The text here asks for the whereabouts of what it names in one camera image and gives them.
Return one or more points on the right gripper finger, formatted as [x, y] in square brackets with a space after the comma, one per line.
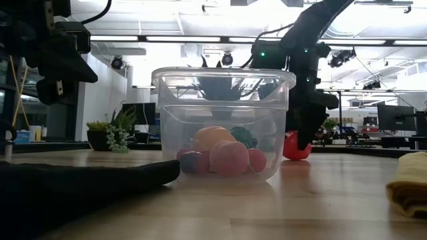
[310, 126]

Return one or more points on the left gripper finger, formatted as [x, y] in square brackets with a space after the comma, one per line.
[66, 79]
[66, 63]

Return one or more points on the red toy bell pepper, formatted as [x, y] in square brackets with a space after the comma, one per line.
[290, 150]

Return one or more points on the small red toy cherry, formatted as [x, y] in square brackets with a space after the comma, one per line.
[257, 160]
[183, 153]

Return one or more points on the pink toy peach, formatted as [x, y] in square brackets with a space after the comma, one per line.
[229, 158]

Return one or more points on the orange toy vegetable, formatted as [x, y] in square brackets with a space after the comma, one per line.
[213, 136]

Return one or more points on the dark red toy cherry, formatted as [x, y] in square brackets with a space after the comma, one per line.
[193, 162]

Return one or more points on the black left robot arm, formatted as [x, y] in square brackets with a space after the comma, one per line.
[10, 30]

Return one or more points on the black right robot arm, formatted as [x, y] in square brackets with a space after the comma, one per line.
[310, 23]

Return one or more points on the clear plastic tupperware container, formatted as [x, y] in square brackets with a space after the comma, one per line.
[173, 100]

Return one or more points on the small green potted plant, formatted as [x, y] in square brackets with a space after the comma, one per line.
[332, 125]

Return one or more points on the yellow wooden stick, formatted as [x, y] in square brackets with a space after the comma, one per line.
[20, 96]

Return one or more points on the white cup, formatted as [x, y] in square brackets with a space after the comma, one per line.
[35, 132]

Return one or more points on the succulent plant in dark pot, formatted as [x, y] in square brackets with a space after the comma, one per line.
[100, 140]

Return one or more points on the blue box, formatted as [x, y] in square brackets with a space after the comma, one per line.
[22, 136]

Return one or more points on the black computer monitor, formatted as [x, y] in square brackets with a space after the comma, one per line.
[396, 117]
[138, 113]

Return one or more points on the snake plant in white pot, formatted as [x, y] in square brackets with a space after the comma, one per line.
[217, 88]

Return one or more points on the black cloth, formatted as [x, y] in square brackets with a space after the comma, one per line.
[66, 186]

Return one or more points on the yellow cloth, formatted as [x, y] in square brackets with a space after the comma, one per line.
[410, 186]

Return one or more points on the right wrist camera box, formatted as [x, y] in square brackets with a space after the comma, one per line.
[268, 56]

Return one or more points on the black hanging camera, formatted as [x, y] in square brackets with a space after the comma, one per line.
[116, 62]
[227, 59]

